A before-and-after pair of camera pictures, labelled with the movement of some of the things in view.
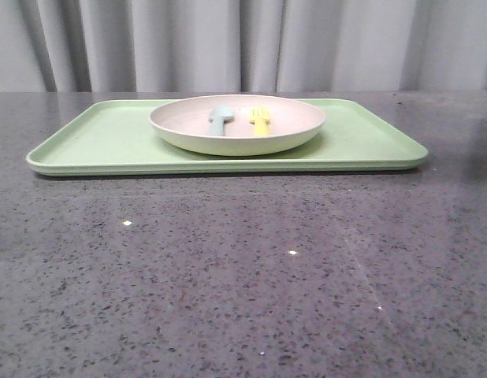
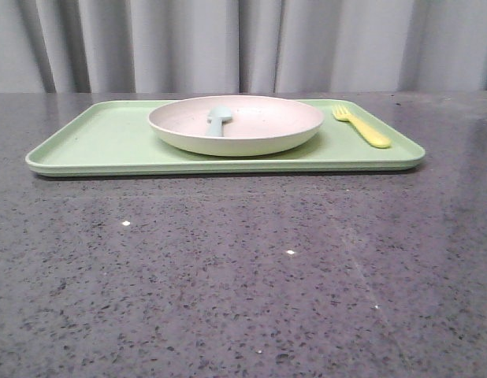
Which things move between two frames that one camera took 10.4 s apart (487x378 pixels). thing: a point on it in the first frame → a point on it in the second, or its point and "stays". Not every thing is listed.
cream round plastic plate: (186, 122) stays
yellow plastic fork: (260, 116) → (380, 138)
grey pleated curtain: (242, 46) stays
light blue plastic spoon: (217, 116) stays
